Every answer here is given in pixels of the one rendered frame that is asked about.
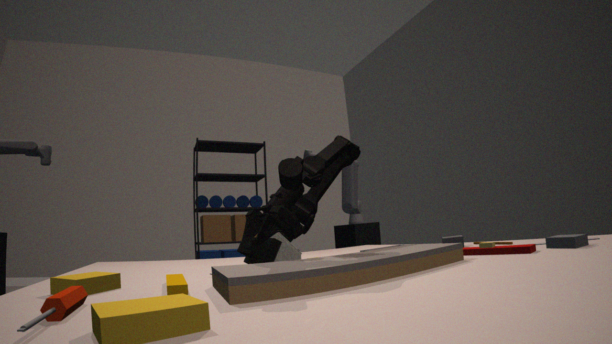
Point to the red-handled awl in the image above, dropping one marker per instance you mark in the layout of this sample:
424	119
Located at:
59	306

